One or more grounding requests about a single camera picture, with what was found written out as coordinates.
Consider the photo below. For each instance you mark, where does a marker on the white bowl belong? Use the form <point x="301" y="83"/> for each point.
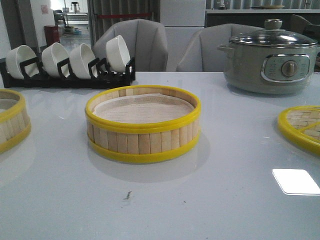
<point x="79" y="59"/>
<point x="51" y="56"/>
<point x="15" y="57"/>
<point x="117" y="54"/>

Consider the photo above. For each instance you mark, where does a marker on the right grey chair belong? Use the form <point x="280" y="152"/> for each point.
<point x="201" y="53"/>

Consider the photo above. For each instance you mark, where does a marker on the dark counter with shelf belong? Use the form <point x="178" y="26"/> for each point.
<point x="256" y="17"/>

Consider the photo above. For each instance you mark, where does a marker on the white cabinet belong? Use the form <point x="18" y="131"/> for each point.
<point x="181" y="19"/>

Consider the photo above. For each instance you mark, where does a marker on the bamboo steamer tray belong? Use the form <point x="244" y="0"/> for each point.
<point x="146" y="142"/>
<point x="15" y="123"/>

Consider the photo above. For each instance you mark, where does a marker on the grey chair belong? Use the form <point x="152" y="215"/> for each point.
<point x="146" y="41"/>
<point x="201" y="53"/>

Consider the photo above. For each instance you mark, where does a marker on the left grey chair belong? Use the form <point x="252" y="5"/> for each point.
<point x="146" y="41"/>

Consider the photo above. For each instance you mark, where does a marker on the green electric cooking pot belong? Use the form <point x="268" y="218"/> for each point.
<point x="269" y="70"/>

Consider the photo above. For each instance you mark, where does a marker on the glass pot lid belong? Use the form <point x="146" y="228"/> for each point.
<point x="272" y="35"/>

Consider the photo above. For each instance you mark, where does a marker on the white steamer liner paper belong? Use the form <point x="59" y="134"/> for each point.
<point x="143" y="109"/>

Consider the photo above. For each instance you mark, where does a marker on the red barrier strip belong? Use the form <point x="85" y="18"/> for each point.
<point x="119" y="16"/>

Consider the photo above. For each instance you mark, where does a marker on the woven bamboo steamer lid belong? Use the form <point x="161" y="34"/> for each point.
<point x="301" y="126"/>

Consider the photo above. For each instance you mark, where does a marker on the red bin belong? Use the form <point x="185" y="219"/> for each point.
<point x="51" y="33"/>

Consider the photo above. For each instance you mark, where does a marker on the black dish rack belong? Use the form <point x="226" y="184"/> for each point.
<point x="100" y="76"/>

